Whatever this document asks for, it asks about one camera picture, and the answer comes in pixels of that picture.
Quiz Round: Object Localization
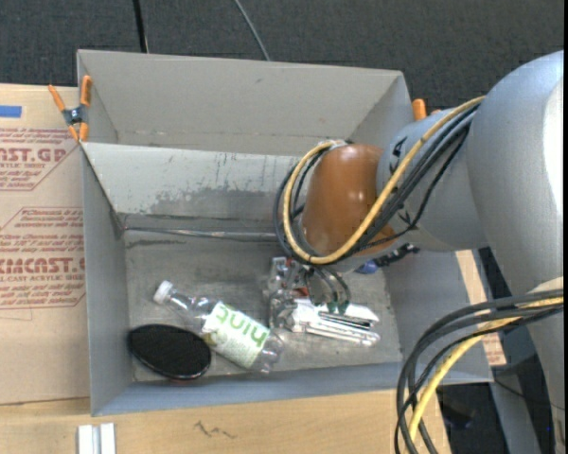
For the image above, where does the grey metal bin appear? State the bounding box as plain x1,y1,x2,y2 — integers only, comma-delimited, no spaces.
75,48,494,418

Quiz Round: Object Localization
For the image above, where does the brown cardboard board, red print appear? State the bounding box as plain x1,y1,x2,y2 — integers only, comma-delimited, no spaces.
0,81,92,407

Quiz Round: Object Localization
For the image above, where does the black cylinder on white bracket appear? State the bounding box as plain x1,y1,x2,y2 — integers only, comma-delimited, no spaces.
358,245,420,276

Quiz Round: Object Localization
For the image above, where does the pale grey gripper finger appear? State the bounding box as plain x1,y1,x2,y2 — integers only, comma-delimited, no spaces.
268,307,382,348
283,298,381,324

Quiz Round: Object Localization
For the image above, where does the black oval disc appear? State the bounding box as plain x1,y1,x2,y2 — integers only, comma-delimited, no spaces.
126,323,213,382

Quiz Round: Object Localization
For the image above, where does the clear plastic bottle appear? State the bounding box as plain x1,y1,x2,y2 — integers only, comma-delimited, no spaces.
152,280,285,375

